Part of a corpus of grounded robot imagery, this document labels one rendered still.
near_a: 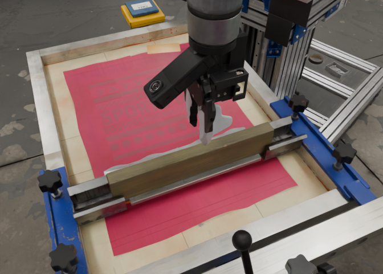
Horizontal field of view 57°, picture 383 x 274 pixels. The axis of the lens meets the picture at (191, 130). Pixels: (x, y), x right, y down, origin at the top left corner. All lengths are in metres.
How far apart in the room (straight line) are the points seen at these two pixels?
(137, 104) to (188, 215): 0.36
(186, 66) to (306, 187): 0.42
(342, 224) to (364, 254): 1.24
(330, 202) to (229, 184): 0.21
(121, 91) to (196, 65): 0.51
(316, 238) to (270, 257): 0.09
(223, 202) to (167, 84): 0.33
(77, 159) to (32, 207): 1.19
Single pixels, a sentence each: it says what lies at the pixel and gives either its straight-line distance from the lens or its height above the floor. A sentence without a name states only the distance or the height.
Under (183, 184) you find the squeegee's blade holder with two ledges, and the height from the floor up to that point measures 0.99.
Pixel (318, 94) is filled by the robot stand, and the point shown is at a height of 0.21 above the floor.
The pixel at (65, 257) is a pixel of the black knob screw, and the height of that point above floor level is 1.06.
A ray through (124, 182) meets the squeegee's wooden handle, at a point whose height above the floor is 1.05.
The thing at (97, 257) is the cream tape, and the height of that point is 0.95.
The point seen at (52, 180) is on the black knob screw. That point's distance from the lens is 0.71.
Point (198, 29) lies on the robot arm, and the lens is 0.50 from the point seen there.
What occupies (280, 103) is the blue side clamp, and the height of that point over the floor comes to 1.00.
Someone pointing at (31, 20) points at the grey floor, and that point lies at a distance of 3.50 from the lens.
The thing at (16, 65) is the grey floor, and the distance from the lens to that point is 2.98.
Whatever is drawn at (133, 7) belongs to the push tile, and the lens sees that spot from 1.37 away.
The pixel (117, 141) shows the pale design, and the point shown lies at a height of 0.95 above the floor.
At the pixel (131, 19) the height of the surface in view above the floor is 0.95.
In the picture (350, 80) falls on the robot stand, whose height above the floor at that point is 0.21.
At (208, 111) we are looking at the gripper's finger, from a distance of 0.56.
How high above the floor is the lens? 1.60
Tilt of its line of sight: 47 degrees down
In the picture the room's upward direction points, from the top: straight up
